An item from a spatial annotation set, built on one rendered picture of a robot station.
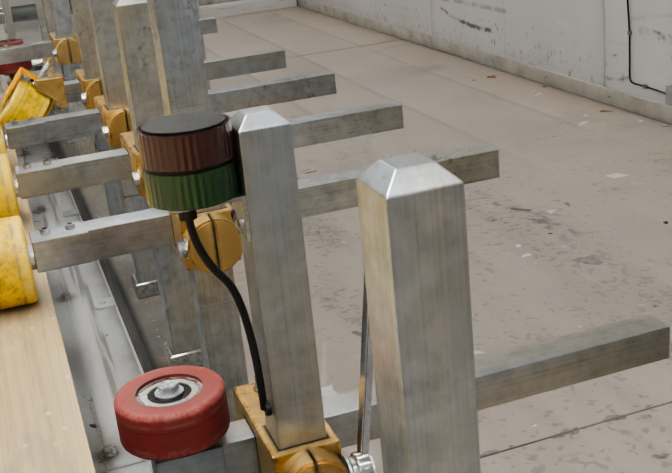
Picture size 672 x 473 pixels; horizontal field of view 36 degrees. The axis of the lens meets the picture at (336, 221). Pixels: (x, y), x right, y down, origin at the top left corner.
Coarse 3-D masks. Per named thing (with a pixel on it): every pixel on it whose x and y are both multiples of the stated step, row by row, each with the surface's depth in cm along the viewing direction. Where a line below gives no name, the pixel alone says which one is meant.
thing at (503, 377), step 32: (640, 320) 88; (512, 352) 85; (544, 352) 84; (576, 352) 84; (608, 352) 85; (640, 352) 86; (480, 384) 82; (512, 384) 83; (544, 384) 84; (352, 416) 78; (224, 448) 76
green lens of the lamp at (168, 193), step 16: (144, 176) 65; (160, 176) 64; (176, 176) 63; (192, 176) 63; (208, 176) 64; (224, 176) 64; (160, 192) 64; (176, 192) 63; (192, 192) 63; (208, 192) 64; (224, 192) 64; (160, 208) 64; (176, 208) 64; (192, 208) 64
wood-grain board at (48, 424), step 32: (32, 224) 116; (0, 320) 91; (32, 320) 90; (0, 352) 85; (32, 352) 84; (64, 352) 84; (0, 384) 79; (32, 384) 79; (64, 384) 78; (0, 416) 74; (32, 416) 74; (64, 416) 73; (0, 448) 70; (32, 448) 70; (64, 448) 69
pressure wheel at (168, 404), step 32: (128, 384) 76; (160, 384) 74; (192, 384) 75; (224, 384) 75; (128, 416) 72; (160, 416) 71; (192, 416) 71; (224, 416) 74; (128, 448) 73; (160, 448) 71; (192, 448) 72
